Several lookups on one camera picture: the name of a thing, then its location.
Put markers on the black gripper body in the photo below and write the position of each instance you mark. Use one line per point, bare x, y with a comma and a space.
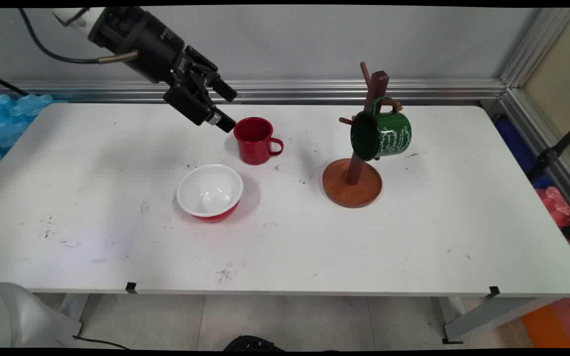
141, 39

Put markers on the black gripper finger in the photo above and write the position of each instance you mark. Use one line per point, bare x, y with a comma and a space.
191, 106
228, 91

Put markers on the green enamel mug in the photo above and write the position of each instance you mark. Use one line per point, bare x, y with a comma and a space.
394, 136

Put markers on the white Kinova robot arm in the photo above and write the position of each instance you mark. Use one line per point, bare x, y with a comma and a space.
84, 19

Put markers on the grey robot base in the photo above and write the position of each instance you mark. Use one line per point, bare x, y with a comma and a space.
13, 316

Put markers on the red enamel mug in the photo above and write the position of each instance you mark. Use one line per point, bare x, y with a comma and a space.
253, 148

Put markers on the white and red bowl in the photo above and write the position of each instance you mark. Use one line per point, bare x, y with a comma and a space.
211, 190

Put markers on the wooden mug tree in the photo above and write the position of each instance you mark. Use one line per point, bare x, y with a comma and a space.
352, 190

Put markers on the blue bubble wrap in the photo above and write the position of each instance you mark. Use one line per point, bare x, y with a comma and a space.
3, 118

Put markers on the black tape piece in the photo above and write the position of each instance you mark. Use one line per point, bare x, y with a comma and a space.
494, 291
131, 288

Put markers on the grey table leg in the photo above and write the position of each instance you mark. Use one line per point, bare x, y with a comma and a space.
73, 306
493, 314

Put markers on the black stand base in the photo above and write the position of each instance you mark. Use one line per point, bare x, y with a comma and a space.
253, 343

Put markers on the red plastic bag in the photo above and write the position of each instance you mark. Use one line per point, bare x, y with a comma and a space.
557, 205

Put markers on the aluminium frame rail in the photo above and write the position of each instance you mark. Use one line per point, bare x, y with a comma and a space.
314, 91
552, 153

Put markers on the aluminium frame post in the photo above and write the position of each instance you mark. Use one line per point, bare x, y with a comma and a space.
537, 47

